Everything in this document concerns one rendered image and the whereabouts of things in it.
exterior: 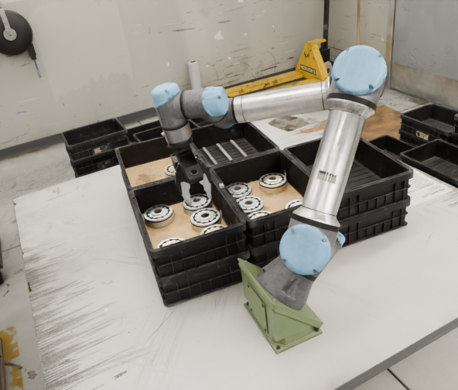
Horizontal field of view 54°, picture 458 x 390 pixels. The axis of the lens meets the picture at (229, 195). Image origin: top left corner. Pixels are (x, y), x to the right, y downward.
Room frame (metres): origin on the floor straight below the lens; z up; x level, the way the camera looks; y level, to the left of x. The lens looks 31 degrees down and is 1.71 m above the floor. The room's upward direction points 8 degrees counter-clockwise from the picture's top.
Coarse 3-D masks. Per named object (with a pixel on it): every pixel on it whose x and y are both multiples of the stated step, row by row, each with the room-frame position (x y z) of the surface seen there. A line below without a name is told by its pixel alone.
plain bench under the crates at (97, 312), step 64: (64, 192) 1.89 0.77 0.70; (448, 192) 1.45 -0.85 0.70; (64, 256) 1.38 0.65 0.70; (128, 256) 1.32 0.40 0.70; (384, 256) 1.13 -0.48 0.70; (448, 256) 1.09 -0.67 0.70; (64, 320) 1.04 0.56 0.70; (128, 320) 1.00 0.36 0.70; (192, 320) 0.97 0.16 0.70; (384, 320) 0.87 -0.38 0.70; (448, 320) 0.84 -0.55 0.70; (64, 384) 0.81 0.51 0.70; (128, 384) 0.78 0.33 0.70; (192, 384) 0.75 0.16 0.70; (256, 384) 0.73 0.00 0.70; (320, 384) 0.70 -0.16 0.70
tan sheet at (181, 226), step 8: (176, 208) 1.40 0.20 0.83; (176, 216) 1.35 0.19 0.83; (184, 216) 1.34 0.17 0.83; (168, 224) 1.30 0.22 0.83; (176, 224) 1.29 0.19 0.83; (184, 224) 1.29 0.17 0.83; (224, 224) 1.25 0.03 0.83; (152, 232) 1.27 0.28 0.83; (160, 232) 1.26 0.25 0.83; (168, 232) 1.26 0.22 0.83; (176, 232) 1.25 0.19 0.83; (184, 232) 1.24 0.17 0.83; (192, 232) 1.24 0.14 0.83; (152, 240) 1.22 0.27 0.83; (160, 240) 1.22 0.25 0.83
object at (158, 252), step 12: (168, 180) 1.44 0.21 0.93; (216, 180) 1.39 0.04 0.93; (132, 192) 1.39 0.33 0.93; (228, 204) 1.22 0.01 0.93; (240, 216) 1.14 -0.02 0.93; (144, 228) 1.15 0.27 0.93; (228, 228) 1.09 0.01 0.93; (240, 228) 1.10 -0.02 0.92; (192, 240) 1.06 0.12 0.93; (204, 240) 1.07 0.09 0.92; (156, 252) 1.03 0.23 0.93; (168, 252) 1.04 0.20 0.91
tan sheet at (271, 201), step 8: (248, 184) 1.50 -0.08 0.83; (256, 184) 1.49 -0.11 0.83; (288, 184) 1.46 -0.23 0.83; (256, 192) 1.43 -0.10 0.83; (288, 192) 1.40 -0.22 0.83; (296, 192) 1.40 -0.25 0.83; (264, 200) 1.37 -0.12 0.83; (272, 200) 1.36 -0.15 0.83; (280, 200) 1.35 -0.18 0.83; (288, 200) 1.35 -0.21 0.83; (272, 208) 1.31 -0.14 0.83; (280, 208) 1.31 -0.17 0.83
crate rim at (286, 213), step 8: (272, 152) 1.54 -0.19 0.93; (280, 152) 1.54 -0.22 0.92; (240, 160) 1.51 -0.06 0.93; (248, 160) 1.52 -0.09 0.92; (216, 168) 1.48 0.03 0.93; (216, 176) 1.41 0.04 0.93; (232, 200) 1.24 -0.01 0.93; (288, 208) 1.15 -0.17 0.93; (296, 208) 1.15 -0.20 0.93; (264, 216) 1.13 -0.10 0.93; (272, 216) 1.12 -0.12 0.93; (280, 216) 1.13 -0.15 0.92; (288, 216) 1.14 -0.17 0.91; (248, 224) 1.11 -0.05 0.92; (256, 224) 1.11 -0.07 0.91; (264, 224) 1.12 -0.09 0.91
